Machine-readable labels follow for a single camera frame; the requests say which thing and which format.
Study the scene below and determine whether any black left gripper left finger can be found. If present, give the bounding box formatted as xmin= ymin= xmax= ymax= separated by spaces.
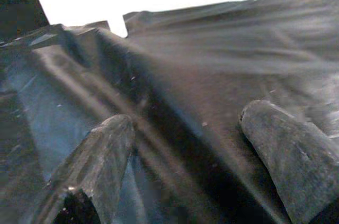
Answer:
xmin=34 ymin=114 xmax=136 ymax=224

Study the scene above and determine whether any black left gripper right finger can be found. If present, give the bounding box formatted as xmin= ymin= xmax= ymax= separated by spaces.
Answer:
xmin=239 ymin=99 xmax=339 ymax=224

